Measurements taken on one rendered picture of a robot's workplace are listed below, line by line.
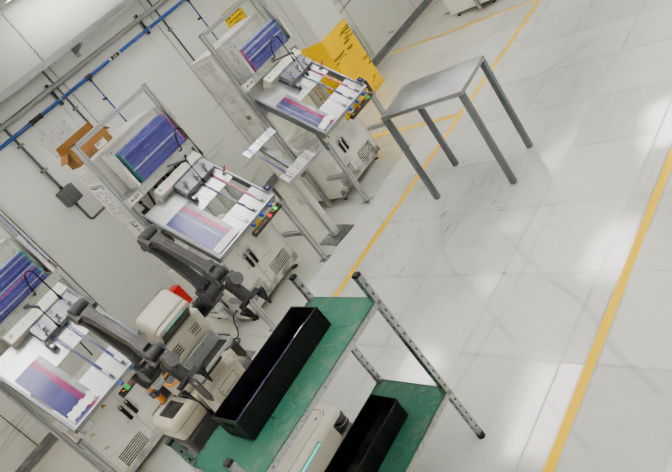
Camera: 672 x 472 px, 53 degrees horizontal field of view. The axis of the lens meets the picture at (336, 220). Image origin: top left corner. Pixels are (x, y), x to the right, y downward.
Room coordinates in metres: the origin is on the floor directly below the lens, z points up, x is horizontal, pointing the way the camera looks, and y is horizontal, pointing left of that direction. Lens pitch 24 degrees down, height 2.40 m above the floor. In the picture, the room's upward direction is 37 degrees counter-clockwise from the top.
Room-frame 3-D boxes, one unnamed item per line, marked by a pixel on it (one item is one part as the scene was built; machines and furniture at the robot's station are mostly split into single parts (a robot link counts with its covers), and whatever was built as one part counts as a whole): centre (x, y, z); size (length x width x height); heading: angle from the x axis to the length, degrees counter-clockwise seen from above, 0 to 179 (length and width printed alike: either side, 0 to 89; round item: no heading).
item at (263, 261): (5.19, 0.91, 0.31); 0.70 x 0.65 x 0.62; 125
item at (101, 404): (4.22, 1.98, 0.66); 1.01 x 0.73 x 1.31; 35
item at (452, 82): (4.44, -1.10, 0.40); 0.70 x 0.45 x 0.80; 40
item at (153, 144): (5.12, 0.79, 1.52); 0.51 x 0.13 x 0.27; 125
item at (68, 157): (5.31, 1.05, 1.82); 0.68 x 0.30 x 0.20; 125
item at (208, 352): (2.72, 0.85, 0.99); 0.28 x 0.16 x 0.22; 126
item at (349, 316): (2.30, 0.55, 0.55); 0.91 x 0.46 x 1.10; 125
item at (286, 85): (5.88, -0.40, 0.65); 1.01 x 0.73 x 1.29; 35
